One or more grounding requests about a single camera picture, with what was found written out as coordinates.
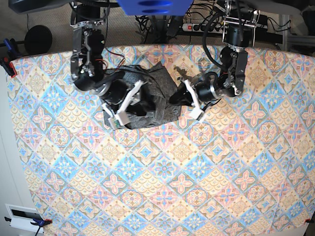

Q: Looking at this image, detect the patterned tablecloth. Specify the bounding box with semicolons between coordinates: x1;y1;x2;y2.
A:
7;49;315;236

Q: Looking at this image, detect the clamp bottom right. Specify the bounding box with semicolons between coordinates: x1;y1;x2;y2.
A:
304;219;315;224

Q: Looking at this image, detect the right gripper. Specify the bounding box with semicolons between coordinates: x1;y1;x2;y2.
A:
101;79;148;130

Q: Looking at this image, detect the blue clamp bottom left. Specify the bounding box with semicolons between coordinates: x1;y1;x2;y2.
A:
4;215;52;228

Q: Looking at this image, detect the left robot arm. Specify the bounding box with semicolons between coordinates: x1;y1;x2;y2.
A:
169;0;260;120

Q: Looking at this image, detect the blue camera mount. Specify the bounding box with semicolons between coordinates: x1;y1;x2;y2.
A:
117;0;193;16

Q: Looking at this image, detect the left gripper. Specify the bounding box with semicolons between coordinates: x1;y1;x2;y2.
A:
170;74;221;121

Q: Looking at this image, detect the grey t-shirt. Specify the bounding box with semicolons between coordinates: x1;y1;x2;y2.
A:
104;62;181;130

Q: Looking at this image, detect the red black clamp left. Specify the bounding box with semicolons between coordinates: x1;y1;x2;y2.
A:
0;38;19;78

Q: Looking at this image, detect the white wall outlet box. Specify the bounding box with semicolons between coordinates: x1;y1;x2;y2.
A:
4;204;42;233

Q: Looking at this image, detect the black round stool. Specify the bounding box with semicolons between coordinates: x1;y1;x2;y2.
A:
24;25;53;56

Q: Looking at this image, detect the white power strip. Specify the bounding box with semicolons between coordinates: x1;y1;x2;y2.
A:
182;22;232;34

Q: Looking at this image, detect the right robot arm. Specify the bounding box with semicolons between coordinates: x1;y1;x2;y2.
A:
69;0;156;129

